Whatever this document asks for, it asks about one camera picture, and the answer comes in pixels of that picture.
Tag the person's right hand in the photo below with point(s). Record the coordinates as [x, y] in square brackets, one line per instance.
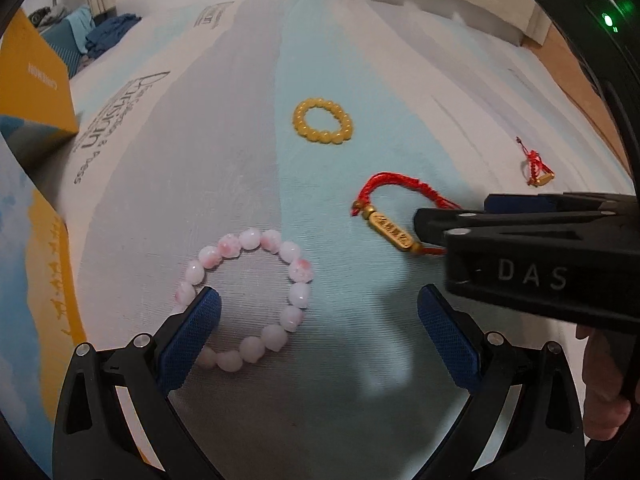
[600, 385]

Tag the teal suitcase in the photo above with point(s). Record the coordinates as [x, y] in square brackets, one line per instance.
[62, 42]

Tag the light teal cloth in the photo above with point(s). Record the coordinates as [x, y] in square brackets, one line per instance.
[77, 22]

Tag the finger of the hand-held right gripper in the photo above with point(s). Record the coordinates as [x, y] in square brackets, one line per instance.
[520, 202]
[525, 270]

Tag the blue and orange cardboard box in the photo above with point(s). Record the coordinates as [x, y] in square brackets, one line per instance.
[30, 240]

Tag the striped bed sheet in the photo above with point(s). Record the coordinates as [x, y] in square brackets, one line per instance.
[250, 185]

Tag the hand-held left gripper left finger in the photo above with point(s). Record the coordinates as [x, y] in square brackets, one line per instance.
[192, 340]

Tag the dark blue clothes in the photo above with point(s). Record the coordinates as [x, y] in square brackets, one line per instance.
[112, 30]

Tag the wooden headboard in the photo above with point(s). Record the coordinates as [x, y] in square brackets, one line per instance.
[575, 100]

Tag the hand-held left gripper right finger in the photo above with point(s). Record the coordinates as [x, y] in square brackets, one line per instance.
[447, 340]

